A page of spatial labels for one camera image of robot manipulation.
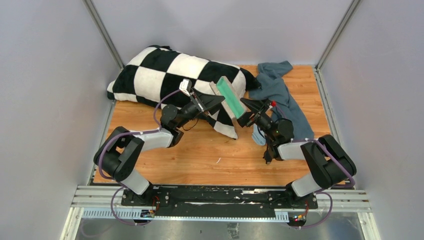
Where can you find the light blue cleaning cloth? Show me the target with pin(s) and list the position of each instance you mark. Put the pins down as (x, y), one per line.
(258, 135)

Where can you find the aluminium frame rail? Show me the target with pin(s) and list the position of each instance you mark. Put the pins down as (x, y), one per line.
(105, 202)

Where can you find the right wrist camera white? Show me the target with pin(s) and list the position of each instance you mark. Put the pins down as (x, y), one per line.
(270, 105)

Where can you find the grey-blue towel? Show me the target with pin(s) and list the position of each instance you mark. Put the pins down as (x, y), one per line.
(273, 88)

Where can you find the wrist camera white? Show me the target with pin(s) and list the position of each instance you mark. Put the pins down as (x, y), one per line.
(185, 87)
(270, 105)

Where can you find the black sunglasses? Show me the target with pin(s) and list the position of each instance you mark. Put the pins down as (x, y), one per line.
(268, 155)

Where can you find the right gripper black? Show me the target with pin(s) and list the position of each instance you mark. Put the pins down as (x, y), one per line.
(254, 106)

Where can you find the black white checkered pillow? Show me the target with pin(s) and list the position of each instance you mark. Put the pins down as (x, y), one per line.
(154, 75)

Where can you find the grey glasses case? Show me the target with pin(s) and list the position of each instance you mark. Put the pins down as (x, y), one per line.
(232, 101)

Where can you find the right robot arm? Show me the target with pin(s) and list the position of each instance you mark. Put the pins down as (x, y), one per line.
(328, 163)

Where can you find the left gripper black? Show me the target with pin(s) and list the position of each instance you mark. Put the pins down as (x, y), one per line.
(202, 103)

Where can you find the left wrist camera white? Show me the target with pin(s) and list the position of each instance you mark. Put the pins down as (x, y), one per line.
(185, 87)

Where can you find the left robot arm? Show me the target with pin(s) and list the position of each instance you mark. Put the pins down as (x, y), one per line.
(117, 157)

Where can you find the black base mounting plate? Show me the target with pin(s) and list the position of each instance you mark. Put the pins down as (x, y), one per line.
(217, 201)

